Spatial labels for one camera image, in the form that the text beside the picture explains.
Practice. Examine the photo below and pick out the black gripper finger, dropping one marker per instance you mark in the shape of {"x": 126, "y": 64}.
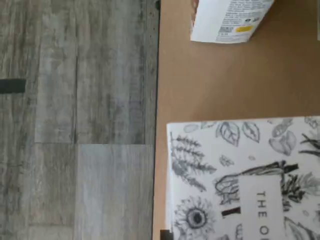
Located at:
{"x": 166, "y": 235}

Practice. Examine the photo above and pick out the white box yellow strip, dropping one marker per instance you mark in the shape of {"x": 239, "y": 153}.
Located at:
{"x": 250, "y": 180}

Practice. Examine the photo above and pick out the black metal shelf rack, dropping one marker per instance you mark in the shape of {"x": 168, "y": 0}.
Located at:
{"x": 156, "y": 125}

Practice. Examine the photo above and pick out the wooden shelf board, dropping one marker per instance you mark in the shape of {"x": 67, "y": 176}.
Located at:
{"x": 225, "y": 80}

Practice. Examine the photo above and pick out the black floor tape strip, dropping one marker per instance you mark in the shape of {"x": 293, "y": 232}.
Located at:
{"x": 12, "y": 86}

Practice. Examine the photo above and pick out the white yellow Purely Elizabeth box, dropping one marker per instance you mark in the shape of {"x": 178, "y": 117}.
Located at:
{"x": 225, "y": 22}

